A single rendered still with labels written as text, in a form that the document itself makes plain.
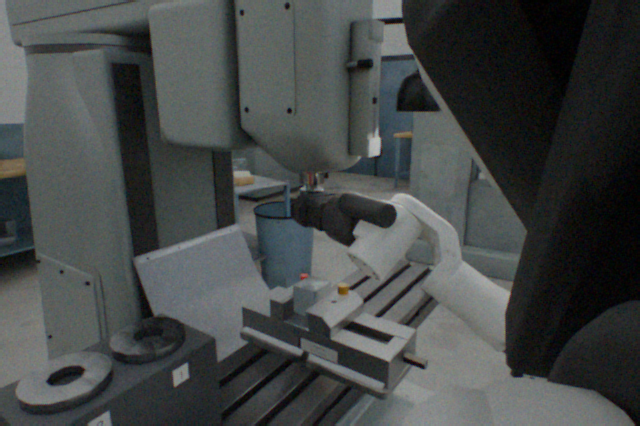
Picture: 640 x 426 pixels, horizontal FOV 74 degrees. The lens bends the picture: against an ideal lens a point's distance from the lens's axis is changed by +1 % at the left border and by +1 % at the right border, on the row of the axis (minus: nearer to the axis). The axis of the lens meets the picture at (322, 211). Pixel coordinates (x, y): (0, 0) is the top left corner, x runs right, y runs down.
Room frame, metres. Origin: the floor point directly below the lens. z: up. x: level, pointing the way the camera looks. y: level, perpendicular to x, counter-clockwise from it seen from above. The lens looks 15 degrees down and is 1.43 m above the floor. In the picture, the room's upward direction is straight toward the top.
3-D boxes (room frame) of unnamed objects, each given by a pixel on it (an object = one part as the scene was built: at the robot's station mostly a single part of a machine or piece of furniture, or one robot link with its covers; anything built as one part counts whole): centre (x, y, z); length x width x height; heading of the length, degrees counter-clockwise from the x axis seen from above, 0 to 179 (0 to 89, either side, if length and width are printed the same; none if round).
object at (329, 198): (0.70, -0.03, 1.24); 0.13 x 0.12 x 0.10; 121
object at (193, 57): (0.89, 0.18, 1.47); 0.24 x 0.19 x 0.26; 146
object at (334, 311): (0.74, -0.03, 1.03); 0.12 x 0.06 x 0.04; 145
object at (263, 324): (0.76, 0.00, 0.99); 0.35 x 0.15 x 0.11; 55
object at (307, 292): (0.78, 0.02, 1.05); 0.06 x 0.05 x 0.06; 145
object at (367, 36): (0.72, -0.07, 1.45); 0.04 x 0.04 x 0.21; 56
